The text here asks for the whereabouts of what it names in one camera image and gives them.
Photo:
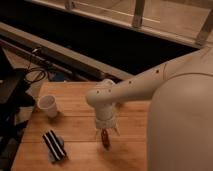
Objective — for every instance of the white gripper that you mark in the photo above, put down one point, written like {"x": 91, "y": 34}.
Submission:
{"x": 105, "y": 121}

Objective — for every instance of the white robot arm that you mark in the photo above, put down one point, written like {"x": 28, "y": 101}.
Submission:
{"x": 180, "y": 117}

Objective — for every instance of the black white striped block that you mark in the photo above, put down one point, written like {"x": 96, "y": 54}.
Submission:
{"x": 46, "y": 137}

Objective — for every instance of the white paper cup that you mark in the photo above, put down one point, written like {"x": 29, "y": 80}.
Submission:
{"x": 47, "y": 104}

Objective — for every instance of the black chair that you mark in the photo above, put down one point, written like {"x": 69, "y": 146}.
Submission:
{"x": 13, "y": 96}

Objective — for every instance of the metal railing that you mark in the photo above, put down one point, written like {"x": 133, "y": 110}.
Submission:
{"x": 184, "y": 21}

